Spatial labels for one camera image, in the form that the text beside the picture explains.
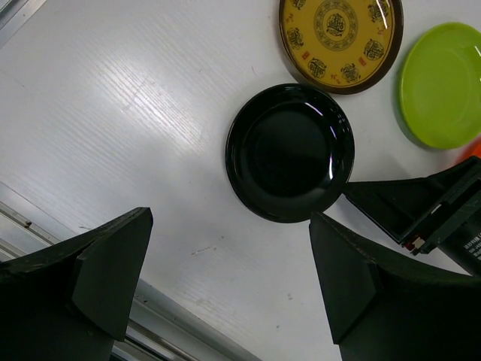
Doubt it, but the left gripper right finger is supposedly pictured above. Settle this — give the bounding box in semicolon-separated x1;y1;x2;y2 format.
309;213;480;360

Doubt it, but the orange plate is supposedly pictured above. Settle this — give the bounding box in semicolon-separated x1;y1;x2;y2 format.
456;138;481;164

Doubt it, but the yellow brown patterned plate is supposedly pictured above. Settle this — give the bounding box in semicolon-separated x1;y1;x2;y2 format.
278;0;404;95

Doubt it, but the black plate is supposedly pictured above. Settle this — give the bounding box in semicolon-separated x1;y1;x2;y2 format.
225;83;355;223

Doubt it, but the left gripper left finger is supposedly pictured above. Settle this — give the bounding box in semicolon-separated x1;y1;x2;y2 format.
1;208;153;360

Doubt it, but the green plate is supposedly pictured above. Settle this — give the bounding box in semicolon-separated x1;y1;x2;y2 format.
397;22;480;150

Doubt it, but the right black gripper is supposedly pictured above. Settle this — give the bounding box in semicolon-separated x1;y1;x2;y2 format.
343;156;480;277

